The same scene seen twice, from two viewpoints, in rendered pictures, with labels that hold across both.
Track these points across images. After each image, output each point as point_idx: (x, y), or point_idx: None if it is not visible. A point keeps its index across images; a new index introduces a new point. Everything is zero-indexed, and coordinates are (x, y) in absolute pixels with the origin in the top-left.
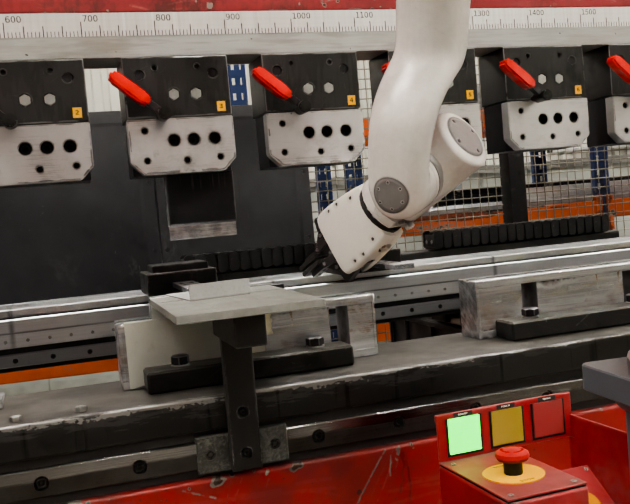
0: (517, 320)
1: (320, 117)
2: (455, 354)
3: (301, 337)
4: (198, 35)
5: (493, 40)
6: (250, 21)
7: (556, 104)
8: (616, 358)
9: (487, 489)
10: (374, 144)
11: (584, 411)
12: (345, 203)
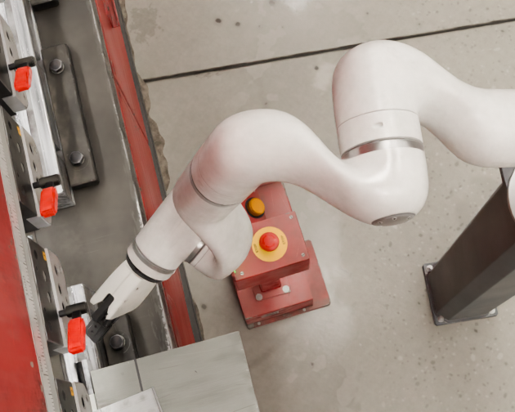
0: (87, 172)
1: (57, 293)
2: (127, 235)
3: (102, 351)
4: (54, 405)
5: None
6: (38, 345)
7: (6, 47)
8: None
9: (289, 264)
10: (234, 269)
11: (132, 157)
12: (134, 293)
